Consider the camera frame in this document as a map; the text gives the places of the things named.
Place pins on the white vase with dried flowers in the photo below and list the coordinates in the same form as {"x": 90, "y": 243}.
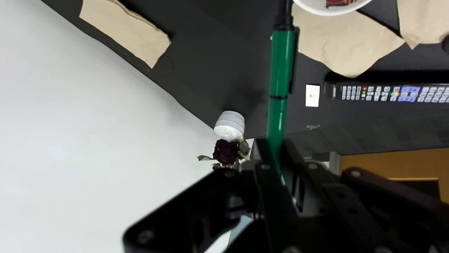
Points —
{"x": 229, "y": 129}

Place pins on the white printed cup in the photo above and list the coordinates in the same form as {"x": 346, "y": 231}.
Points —
{"x": 332, "y": 8}

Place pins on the small white card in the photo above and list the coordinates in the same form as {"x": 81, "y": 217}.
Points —
{"x": 312, "y": 95}

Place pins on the green pen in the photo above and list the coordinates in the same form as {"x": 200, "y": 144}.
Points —
{"x": 283, "y": 71}

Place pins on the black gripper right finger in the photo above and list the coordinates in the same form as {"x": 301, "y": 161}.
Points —
{"x": 356, "y": 212}

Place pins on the beige paper napkin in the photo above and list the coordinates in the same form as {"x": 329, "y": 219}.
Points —
{"x": 349, "y": 50}
{"x": 127, "y": 30}
{"x": 426, "y": 22}

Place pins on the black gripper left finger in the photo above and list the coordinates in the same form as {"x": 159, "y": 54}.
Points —
{"x": 234, "y": 216}

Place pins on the long remote with coloured buttons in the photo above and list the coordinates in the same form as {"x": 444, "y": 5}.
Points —
{"x": 388, "y": 94}

